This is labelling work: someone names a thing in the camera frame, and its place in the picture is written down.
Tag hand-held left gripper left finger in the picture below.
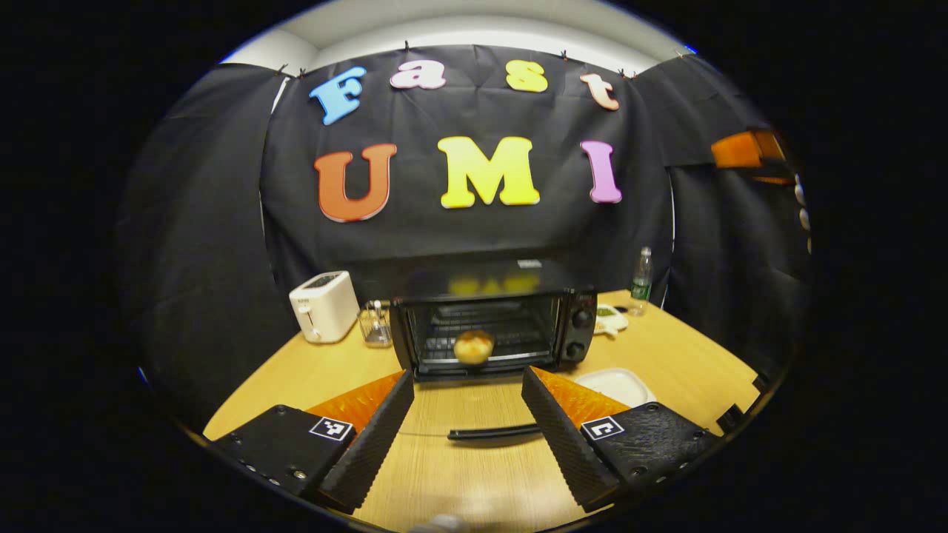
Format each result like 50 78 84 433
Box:
196 370 415 515

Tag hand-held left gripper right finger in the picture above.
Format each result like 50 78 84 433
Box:
521 366 723 514

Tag round bread roll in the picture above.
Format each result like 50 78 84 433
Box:
453 329 495 365

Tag black electric oven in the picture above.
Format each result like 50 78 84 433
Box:
389 259 599 443

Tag white plate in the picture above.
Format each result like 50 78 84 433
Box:
574 368 657 409

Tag clear glass container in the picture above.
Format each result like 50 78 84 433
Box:
358 300 394 349

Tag white kitchen scale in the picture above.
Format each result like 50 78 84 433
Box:
595 304 630 336

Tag white toaster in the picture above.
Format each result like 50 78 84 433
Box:
289 270 361 344

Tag clear plastic water bottle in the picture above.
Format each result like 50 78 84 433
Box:
630 247 655 317

